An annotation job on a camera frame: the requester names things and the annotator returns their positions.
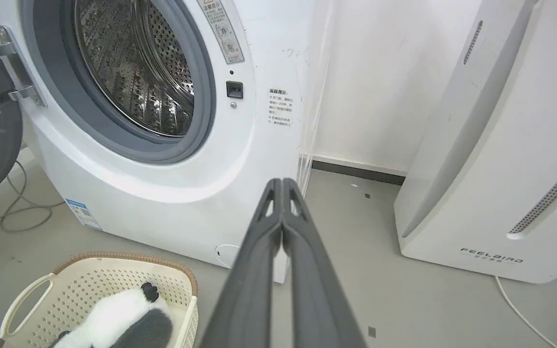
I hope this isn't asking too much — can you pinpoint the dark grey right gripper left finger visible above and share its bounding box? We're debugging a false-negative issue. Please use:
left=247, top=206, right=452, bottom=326
left=199, top=178, right=284, bottom=348

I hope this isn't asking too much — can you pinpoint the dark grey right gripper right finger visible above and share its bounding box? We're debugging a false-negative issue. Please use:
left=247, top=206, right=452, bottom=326
left=281, top=178, right=367, bottom=348

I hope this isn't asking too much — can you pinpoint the black and white panda plush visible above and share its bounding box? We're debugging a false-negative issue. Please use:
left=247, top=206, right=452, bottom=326
left=49, top=282, right=175, bottom=348

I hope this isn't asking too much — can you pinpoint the cream plastic laundry basket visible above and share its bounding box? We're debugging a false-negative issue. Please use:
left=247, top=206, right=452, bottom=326
left=0, top=251, right=199, bottom=348

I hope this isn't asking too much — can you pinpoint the white front-load washing machine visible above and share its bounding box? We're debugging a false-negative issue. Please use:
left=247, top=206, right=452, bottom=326
left=0, top=0, right=333, bottom=284

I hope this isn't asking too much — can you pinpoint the white air purifier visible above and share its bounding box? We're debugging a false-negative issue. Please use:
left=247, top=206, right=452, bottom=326
left=394, top=0, right=557, bottom=284

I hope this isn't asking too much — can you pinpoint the white power cord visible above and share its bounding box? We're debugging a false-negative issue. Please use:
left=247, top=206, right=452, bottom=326
left=494, top=275, right=557, bottom=348

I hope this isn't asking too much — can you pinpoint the grey floor cable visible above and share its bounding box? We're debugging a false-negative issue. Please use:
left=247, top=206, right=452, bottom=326
left=0, top=159, right=65, bottom=330

